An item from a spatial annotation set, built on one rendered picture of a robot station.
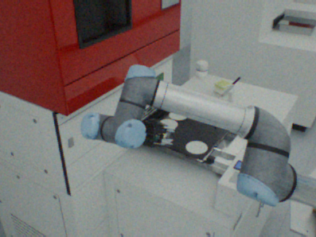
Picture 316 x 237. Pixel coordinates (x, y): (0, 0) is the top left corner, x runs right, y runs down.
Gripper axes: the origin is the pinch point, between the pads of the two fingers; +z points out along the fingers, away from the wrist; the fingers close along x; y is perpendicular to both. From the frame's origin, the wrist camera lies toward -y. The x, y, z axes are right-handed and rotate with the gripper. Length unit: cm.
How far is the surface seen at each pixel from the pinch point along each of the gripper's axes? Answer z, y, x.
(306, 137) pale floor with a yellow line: 241, -53, 10
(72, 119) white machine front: -20.4, -32.2, -0.9
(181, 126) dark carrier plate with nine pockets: 43, -34, 3
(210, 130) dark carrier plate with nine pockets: 52, -22, 3
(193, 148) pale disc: 36.6, -18.2, -6.0
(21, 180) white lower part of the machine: -18, -74, -35
